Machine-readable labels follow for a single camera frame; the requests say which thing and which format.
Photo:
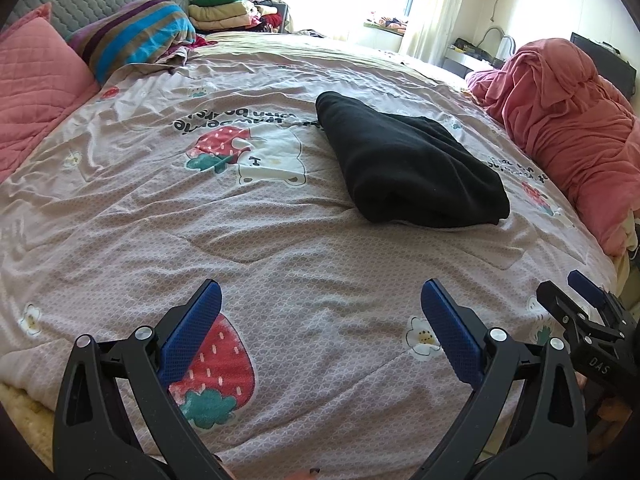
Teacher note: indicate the dark tool case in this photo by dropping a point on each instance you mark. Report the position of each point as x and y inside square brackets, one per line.
[470, 47]

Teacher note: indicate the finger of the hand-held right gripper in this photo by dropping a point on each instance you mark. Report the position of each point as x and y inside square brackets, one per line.
[562, 310]
[587, 290]

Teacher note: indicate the pink quilted pillow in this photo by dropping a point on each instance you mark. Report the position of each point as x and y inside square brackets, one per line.
[35, 75]

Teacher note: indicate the pink strawberry printed blanket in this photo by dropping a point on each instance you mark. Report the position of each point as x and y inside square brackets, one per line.
[300, 260]

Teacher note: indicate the dark red cloth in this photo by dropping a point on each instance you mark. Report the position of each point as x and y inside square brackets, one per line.
[205, 42]

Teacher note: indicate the striped purple blue pillow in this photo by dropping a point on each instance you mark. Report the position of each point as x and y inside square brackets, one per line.
[135, 35]

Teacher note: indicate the dark furniture frame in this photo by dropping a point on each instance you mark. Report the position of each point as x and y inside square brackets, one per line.
[281, 17]

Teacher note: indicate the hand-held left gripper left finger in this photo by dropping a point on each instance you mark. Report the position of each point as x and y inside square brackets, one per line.
[195, 335]

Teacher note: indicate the white curtain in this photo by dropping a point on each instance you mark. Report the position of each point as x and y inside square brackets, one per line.
[435, 10]

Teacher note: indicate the small pink clothes pile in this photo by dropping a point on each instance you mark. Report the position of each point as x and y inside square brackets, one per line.
[387, 24]

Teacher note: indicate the stack of folded clothes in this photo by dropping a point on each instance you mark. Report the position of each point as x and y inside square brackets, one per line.
[225, 10]

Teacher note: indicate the black monitor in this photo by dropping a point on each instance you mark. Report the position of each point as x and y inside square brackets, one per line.
[610, 65]

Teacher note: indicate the light patterned cloth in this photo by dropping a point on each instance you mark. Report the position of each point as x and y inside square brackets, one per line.
[175, 57]

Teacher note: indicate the person's right hand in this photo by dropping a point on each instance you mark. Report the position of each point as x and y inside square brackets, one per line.
[615, 411]

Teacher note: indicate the beige fuzzy rug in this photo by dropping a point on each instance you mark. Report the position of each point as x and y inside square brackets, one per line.
[25, 410]

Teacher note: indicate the person's left hand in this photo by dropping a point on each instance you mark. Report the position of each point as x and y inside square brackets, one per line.
[305, 475]

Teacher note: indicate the black sweater with orange cuffs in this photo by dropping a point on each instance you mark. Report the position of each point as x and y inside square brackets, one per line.
[400, 170]

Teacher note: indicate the white desk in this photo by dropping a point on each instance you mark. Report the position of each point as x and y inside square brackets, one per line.
[465, 62]

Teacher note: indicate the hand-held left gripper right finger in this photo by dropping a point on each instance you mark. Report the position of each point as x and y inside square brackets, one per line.
[450, 335]

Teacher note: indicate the crumpled pink blanket heap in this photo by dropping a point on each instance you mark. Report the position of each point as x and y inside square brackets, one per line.
[565, 120]

